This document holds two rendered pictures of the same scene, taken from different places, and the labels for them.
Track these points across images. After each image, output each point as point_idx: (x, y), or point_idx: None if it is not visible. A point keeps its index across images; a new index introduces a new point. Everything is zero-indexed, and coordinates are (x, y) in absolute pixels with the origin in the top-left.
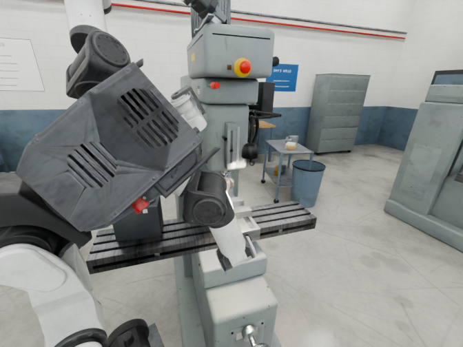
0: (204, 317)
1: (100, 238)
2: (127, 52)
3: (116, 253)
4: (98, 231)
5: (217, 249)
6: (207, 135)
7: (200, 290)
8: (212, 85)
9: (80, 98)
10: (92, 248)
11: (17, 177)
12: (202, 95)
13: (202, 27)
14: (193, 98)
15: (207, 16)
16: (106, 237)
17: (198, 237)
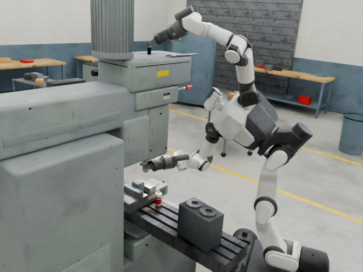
0: (179, 263)
1: (228, 255)
2: (236, 80)
3: (227, 235)
4: (226, 264)
5: (205, 163)
6: (168, 126)
7: (165, 269)
8: (190, 87)
9: (262, 94)
10: (239, 250)
11: (279, 130)
12: (175, 97)
13: (188, 57)
14: (140, 110)
15: (196, 54)
16: (224, 252)
17: (173, 209)
